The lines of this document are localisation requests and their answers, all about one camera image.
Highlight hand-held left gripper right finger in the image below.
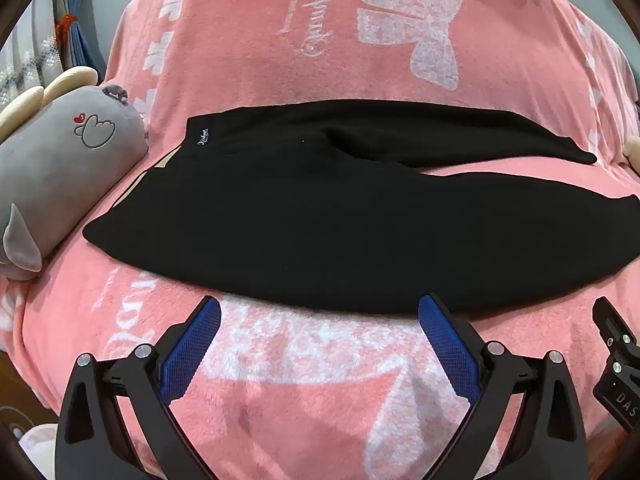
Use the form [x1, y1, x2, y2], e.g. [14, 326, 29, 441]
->
[417, 294, 588, 480]

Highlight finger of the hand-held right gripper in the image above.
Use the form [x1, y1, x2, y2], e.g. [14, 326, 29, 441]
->
[592, 296, 640, 361]

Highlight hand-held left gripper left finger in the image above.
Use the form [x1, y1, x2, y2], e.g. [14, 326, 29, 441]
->
[54, 295, 223, 480]

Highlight black pants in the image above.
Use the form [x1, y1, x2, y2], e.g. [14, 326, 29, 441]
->
[82, 100, 640, 317]

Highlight beige plush toy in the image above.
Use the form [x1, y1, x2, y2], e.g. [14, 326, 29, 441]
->
[622, 135, 640, 172]

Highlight white slipper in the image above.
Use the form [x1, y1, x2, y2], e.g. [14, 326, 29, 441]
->
[15, 424, 61, 480]

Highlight grey plush toy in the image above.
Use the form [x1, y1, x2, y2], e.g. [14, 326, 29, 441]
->
[0, 66, 151, 281]

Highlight pink printed blanket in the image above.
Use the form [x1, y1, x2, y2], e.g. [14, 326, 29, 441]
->
[0, 0, 640, 480]

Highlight white lace curtain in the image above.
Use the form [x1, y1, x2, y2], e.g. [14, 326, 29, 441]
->
[0, 0, 71, 108]

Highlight red curtain tie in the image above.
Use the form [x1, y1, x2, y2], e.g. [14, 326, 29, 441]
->
[55, 11, 79, 45]

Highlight blue curtain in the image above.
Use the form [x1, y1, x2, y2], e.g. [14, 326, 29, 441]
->
[64, 0, 122, 83]

